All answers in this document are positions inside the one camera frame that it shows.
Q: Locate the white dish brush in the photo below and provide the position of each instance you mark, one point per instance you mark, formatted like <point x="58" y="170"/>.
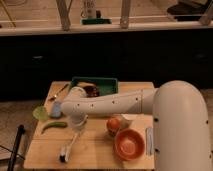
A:
<point x="66" y="150"/>

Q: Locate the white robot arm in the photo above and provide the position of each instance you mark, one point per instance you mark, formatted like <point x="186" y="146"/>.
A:
<point x="181" y="131"/>

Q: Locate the green plastic tray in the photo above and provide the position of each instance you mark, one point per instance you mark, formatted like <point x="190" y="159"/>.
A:
<point x="106" y="86"/>

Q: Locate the dark brown bowl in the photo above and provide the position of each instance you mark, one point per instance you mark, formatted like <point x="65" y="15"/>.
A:
<point x="92" y="91"/>

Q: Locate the yellow banana piece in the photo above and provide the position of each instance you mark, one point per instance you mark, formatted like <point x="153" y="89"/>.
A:
<point x="85" y="84"/>

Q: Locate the white cup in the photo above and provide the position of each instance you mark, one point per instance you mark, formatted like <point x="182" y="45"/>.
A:
<point x="125" y="121"/>

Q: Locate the orange fruit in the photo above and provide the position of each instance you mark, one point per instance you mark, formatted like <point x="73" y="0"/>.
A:
<point x="113" y="124"/>

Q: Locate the blue sponge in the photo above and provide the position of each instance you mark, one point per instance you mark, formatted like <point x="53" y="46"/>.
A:
<point x="56" y="110"/>

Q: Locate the metal spoon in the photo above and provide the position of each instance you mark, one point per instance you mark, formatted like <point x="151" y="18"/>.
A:
<point x="58" y="92"/>

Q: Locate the orange bowl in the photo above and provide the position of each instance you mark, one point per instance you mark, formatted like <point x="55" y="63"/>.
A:
<point x="129" y="145"/>

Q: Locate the green pepper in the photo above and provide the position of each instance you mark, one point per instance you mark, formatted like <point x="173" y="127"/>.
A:
<point x="54" y="125"/>

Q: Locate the folded blue cloth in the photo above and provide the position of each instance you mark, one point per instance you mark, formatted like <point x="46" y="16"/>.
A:
<point x="149" y="141"/>

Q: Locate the green shelf tray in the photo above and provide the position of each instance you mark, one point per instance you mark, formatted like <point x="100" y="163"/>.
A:
<point x="95" y="21"/>

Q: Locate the light green cup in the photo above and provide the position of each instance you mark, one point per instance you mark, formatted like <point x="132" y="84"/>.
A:
<point x="40" y="113"/>

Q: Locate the white bottle on shelf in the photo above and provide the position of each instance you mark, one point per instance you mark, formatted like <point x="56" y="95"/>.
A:
<point x="89" y="9"/>

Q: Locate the black stand pole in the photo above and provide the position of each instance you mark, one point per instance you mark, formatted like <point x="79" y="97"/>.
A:
<point x="14" y="154"/>

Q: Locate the wooden frame post right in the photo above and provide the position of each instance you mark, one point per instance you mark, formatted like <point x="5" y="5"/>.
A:
<point x="125" y="11"/>

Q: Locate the wooden frame post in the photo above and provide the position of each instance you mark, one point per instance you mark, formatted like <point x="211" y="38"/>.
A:
<point x="64" y="14"/>
<point x="125" y="11"/>

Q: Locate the wooden frame post left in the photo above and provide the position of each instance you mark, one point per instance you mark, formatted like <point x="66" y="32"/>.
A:
<point x="64" y="14"/>

